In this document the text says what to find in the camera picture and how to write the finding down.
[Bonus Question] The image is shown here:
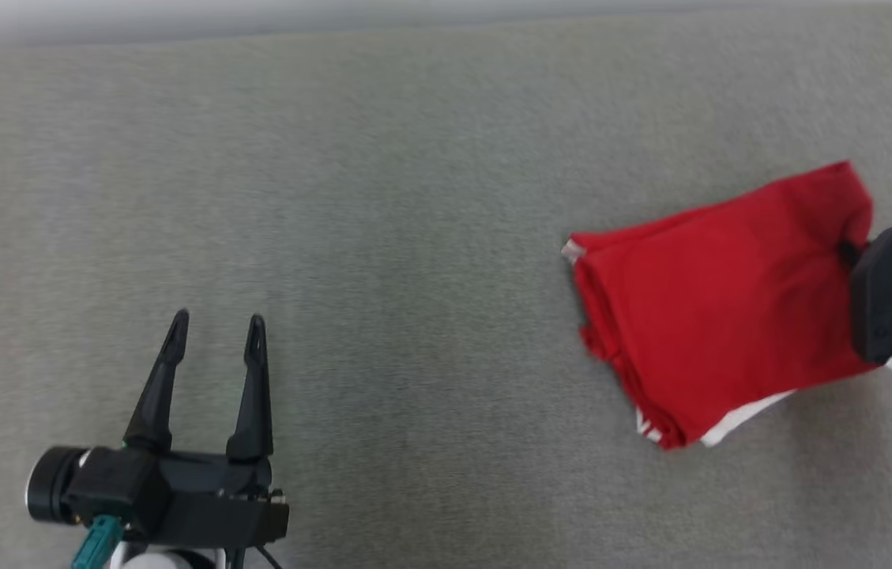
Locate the grey fabric sofa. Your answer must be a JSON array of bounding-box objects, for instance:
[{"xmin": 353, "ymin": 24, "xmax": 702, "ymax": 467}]
[{"xmin": 0, "ymin": 2, "xmax": 892, "ymax": 569}]

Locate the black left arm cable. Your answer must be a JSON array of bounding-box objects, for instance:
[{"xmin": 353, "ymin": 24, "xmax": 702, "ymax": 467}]
[{"xmin": 231, "ymin": 544, "xmax": 285, "ymax": 569}]

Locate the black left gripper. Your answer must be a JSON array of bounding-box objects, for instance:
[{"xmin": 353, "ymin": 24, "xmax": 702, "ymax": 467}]
[{"xmin": 123, "ymin": 308, "xmax": 290, "ymax": 551}]

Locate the red Bulls 23 jersey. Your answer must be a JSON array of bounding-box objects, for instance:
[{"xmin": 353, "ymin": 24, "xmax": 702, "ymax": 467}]
[{"xmin": 560, "ymin": 160, "xmax": 883, "ymax": 451}]

